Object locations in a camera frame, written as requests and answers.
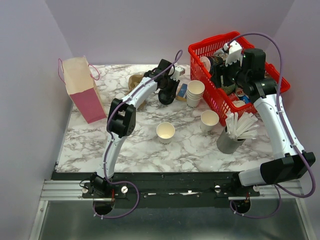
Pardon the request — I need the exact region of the aluminium rail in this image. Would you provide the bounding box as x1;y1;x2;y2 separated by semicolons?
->
40;180;303;202

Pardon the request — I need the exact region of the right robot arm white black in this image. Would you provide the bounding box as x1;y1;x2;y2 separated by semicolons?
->
211;48;316;196

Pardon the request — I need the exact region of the blue orange sponge pack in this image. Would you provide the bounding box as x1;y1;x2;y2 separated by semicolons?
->
176;83;188;102

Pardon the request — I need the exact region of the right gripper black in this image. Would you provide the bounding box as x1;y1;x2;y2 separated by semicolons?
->
209;53;249;89

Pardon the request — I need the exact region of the cardboard cup carrier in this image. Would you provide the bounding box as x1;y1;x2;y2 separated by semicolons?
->
126;74;143;95

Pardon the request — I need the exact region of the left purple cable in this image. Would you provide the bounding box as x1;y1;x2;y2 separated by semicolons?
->
92;49;184;220

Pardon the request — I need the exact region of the white paper cup stack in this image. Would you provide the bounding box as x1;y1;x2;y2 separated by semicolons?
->
186;80;205;108

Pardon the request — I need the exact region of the dark noodle cup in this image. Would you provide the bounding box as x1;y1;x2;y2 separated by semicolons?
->
200;55;224;75

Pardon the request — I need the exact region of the pink paper bag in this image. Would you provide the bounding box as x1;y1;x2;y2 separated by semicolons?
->
58;56;107;124

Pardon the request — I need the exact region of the purple cable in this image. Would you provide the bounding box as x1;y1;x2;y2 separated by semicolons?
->
226;31;315;220
92;49;184;220

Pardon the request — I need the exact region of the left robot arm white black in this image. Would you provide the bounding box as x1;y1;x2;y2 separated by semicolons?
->
89;59;180;198

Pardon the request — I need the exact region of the black coffee cup lid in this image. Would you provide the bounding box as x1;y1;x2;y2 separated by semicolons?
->
158;90;173;105

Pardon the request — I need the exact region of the red plastic basket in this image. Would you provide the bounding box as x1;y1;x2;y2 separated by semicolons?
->
188;31;291;126

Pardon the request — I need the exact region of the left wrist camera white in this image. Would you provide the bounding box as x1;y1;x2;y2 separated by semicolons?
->
169;66;186;81

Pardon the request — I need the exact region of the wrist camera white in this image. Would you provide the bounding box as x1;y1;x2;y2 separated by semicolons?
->
169;66;186;81
223;40;243;67

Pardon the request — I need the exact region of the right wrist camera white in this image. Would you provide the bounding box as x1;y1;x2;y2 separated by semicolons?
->
223;40;243;67

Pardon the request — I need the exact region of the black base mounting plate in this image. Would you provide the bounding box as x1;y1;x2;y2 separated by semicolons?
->
51;171;260;209

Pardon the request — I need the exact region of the white wrapped straws bundle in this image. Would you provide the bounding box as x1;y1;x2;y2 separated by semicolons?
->
225;111;259;141

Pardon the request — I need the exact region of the grey metal straw holder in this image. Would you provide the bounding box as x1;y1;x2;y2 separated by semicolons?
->
216;126;245;155

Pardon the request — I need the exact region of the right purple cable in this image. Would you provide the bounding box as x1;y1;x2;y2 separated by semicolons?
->
226;31;315;220

